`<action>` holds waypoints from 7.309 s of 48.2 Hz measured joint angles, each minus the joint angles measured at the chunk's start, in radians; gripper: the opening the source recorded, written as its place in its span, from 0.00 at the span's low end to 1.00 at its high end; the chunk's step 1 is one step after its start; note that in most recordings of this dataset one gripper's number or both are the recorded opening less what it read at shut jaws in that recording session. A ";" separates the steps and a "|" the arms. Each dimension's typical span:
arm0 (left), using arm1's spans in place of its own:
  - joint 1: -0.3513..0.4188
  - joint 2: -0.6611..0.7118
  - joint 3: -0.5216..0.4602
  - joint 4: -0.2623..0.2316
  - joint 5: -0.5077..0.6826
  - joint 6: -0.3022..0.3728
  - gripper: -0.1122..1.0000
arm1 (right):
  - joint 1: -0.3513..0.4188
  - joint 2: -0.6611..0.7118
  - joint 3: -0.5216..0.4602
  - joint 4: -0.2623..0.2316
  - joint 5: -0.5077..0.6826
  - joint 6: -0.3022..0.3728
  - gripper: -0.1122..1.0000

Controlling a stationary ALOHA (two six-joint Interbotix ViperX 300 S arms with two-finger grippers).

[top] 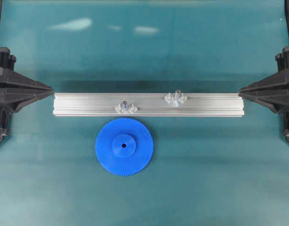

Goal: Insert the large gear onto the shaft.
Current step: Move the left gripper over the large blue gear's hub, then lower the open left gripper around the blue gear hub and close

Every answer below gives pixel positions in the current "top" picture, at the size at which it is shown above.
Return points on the large blue plastic gear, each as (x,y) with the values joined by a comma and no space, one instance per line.
(124,146)

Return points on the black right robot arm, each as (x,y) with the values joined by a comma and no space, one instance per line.
(273,91)

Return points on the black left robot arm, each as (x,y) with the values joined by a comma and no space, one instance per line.
(16,90)

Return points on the left steel shaft with bracket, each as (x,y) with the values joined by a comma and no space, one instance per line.
(126,108)

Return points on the steel shaft with bracket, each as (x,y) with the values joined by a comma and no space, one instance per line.
(126,108)
(176,99)

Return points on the right steel shaft with bracket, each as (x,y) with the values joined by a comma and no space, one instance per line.
(176,99)

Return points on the silver aluminium extrusion rail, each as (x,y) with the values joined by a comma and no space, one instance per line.
(148,104)

